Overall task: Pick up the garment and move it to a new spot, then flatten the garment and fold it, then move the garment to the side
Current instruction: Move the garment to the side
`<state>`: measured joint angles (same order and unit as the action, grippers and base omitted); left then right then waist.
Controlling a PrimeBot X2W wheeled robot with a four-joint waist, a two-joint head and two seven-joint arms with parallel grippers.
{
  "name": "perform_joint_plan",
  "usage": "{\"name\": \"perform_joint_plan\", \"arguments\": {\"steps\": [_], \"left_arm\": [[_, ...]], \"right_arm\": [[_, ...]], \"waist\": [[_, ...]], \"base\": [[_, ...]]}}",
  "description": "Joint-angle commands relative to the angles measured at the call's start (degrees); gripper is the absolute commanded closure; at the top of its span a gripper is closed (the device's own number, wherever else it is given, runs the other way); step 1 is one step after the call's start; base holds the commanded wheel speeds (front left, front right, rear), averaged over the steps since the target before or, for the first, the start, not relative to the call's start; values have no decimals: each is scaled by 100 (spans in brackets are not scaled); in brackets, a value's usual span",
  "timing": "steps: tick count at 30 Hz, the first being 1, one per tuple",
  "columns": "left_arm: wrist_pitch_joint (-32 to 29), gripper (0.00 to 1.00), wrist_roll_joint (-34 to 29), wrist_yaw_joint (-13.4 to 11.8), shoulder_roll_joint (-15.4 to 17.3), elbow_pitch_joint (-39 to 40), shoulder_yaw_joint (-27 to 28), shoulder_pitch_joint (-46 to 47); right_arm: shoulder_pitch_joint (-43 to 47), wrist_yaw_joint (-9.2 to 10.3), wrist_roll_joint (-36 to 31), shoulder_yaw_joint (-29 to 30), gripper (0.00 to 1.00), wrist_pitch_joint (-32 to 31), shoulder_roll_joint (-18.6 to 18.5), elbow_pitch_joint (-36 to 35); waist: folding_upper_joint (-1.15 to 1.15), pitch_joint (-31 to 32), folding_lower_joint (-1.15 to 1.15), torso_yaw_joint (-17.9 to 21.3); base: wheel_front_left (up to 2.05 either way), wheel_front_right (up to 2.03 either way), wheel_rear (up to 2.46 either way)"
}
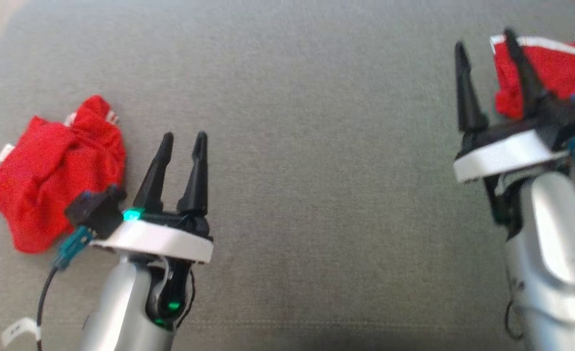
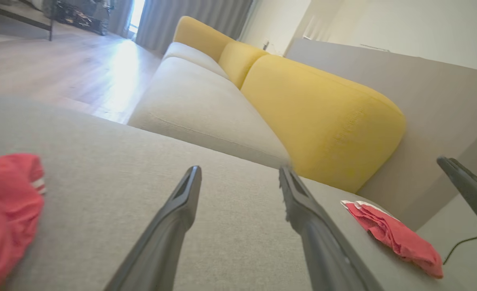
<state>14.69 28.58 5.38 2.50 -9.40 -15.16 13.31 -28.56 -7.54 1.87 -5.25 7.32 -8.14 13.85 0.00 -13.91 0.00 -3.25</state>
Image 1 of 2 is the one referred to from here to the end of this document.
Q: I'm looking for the white cable tag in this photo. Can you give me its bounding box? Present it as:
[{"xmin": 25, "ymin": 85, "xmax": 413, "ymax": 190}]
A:
[{"xmin": 1, "ymin": 317, "xmax": 42, "ymax": 348}]

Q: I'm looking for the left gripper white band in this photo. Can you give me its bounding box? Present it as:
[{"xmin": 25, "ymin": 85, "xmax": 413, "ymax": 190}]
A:
[{"xmin": 89, "ymin": 131, "xmax": 214, "ymax": 265}]

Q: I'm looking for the red jersey with white trim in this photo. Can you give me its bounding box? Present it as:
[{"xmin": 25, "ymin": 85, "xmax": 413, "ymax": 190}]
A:
[{"xmin": 490, "ymin": 34, "xmax": 575, "ymax": 120}]

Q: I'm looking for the left teal cable connector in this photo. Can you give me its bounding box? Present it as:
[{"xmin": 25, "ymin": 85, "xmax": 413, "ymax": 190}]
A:
[{"xmin": 54, "ymin": 225, "xmax": 96, "ymax": 271}]

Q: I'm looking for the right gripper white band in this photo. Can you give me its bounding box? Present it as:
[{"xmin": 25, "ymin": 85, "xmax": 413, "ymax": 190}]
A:
[{"xmin": 453, "ymin": 28, "xmax": 570, "ymax": 184}]

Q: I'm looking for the plain red garment white tag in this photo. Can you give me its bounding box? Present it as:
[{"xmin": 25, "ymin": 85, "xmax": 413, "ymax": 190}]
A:
[{"xmin": 0, "ymin": 95, "xmax": 127, "ymax": 254}]

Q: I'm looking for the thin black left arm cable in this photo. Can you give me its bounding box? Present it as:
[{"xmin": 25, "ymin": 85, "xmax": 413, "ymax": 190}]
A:
[{"xmin": 37, "ymin": 266, "xmax": 61, "ymax": 351}]

